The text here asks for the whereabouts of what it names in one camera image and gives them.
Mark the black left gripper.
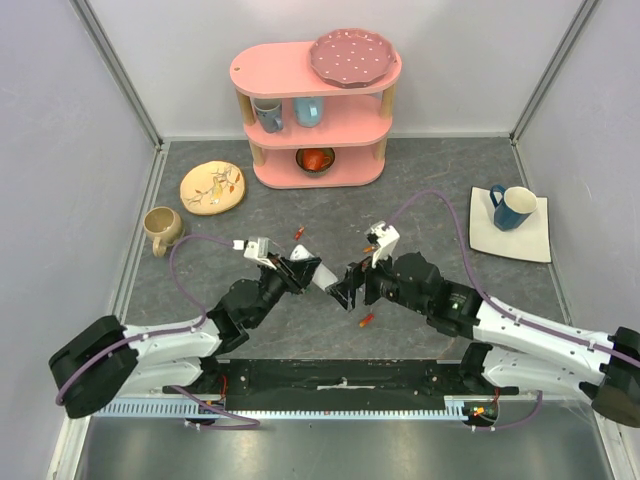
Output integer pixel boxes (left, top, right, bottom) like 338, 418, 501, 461
249, 251, 322, 328

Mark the white remote control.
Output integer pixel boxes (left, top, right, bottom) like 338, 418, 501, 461
289, 244, 338, 294

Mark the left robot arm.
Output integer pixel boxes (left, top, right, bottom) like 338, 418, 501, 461
49, 246, 337, 419

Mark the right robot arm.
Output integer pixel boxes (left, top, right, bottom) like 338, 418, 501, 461
314, 253, 639, 428

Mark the red battery far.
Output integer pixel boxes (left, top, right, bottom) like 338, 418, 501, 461
294, 227, 305, 241

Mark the red orange battery near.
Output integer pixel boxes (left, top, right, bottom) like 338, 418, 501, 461
358, 314, 374, 328

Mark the red mug in bowl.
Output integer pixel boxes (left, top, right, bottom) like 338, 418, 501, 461
302, 149, 332, 172

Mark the dark bowl on shelf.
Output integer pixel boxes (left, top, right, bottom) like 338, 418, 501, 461
295, 148, 335, 177

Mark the yellow floral plate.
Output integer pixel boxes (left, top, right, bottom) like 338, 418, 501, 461
180, 160, 247, 216

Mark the pink three-tier shelf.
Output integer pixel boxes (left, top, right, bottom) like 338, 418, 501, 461
230, 29, 402, 189

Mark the beige mug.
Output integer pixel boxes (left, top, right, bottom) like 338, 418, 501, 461
143, 206, 185, 257

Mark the light blue mug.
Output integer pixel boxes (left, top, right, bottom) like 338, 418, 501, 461
293, 97, 324, 128

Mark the grey mug on shelf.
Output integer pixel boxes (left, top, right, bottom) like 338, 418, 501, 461
253, 98, 283, 134

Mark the dark blue mug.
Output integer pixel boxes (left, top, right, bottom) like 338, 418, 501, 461
489, 185, 538, 231

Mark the white square plate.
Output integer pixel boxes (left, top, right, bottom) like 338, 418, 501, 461
468, 186, 551, 264

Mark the pink dotted plate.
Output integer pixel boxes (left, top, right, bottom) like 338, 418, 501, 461
309, 28, 397, 88

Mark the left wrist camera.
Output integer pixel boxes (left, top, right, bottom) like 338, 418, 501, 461
232, 237, 272, 268

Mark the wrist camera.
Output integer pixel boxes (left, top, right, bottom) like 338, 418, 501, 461
366, 221, 400, 269
232, 237, 272, 268

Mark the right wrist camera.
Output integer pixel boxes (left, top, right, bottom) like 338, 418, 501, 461
366, 221, 400, 269

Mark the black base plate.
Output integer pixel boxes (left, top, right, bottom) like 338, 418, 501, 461
186, 359, 496, 412

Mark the white cable duct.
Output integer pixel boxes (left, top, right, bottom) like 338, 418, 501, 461
94, 397, 497, 421

